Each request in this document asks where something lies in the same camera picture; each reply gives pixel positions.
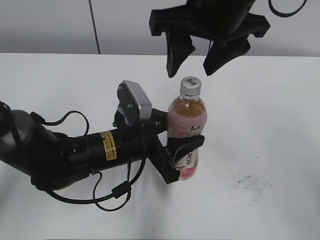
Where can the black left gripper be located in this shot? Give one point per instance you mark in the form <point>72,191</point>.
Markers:
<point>127,144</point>

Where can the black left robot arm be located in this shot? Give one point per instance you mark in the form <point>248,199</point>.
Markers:
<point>54,160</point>

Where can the oolong tea bottle pink label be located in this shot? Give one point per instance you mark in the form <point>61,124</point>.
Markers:
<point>187,116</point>

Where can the white bottle cap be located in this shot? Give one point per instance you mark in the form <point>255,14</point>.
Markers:
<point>190,86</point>

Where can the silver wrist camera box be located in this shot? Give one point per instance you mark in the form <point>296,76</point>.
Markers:
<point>134,104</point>

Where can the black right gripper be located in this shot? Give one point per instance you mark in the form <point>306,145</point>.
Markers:
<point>227,23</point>

